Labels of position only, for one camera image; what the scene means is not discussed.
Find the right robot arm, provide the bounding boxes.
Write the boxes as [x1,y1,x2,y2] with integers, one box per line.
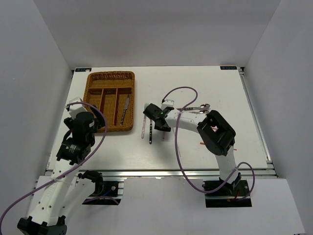
[143,104,241,195]

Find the pink handled spoon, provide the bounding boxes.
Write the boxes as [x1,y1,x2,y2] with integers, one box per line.
[189,110,210,114]

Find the pink handled fork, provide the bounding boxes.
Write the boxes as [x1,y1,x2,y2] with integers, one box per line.
[141,103,149,139]

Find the dark handled spoon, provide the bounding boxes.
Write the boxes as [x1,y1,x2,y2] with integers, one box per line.
[184,103,210,112]

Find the blue label left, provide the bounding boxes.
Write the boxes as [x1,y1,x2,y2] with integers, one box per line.
[75,68,91,72]

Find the blue label right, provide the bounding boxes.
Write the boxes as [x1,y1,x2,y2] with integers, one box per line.
[220,66,237,70]

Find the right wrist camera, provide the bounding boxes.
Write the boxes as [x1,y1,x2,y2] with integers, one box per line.
[161,99,174,114]

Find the dark handled fork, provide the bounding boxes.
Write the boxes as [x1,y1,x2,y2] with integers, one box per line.
[149,119,153,144]

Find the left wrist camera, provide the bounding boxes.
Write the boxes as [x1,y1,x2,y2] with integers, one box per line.
[65,97,87,119]

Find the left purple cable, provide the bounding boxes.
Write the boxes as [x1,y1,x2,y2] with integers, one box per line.
[0,102,108,223]

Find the blue label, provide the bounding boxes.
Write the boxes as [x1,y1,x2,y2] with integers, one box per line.
[220,66,237,70]
[75,68,91,72]

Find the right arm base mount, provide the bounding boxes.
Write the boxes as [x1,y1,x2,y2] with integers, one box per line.
[205,180,252,208]

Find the dark handled knife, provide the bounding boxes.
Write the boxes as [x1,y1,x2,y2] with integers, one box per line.
[120,95,130,126]

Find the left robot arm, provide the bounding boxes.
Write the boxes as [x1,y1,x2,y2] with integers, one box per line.
[17,99,107,235]

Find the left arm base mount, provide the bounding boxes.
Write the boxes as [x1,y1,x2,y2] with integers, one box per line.
[78,170,124,206]

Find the wicker cutlery tray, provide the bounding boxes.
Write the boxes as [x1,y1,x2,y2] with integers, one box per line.
[83,71,135,132]

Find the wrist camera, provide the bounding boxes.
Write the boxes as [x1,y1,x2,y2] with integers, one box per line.
[161,99,174,114]
[65,97,87,119]

